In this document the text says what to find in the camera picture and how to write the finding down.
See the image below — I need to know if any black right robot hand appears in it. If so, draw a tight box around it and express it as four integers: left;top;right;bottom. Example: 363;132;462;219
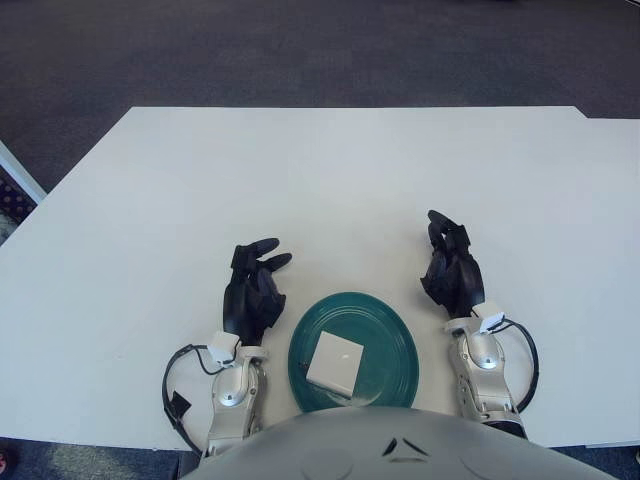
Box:
419;209;486;319

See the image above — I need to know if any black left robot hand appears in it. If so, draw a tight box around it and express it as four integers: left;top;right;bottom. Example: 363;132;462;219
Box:
222;237;294;347

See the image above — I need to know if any white square charger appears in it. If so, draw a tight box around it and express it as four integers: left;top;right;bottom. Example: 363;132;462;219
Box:
305;330;365;399

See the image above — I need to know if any dark green ribbed plate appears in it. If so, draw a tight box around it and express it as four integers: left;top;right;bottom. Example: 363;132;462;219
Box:
287;291;420;414

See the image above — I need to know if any grey robot torso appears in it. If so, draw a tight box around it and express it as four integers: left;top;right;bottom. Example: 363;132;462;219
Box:
179;405;601;480

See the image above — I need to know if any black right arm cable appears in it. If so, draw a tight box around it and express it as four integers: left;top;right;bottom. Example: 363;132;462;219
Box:
499;319;540;412

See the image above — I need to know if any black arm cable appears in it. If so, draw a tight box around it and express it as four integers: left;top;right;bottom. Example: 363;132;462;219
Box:
160;343;236;451
499;319;540;412

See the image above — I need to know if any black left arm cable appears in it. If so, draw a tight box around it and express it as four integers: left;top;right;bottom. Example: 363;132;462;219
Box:
160;343;236;451

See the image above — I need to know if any white shelf frame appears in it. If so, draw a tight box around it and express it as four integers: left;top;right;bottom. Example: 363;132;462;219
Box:
0;139;47;246

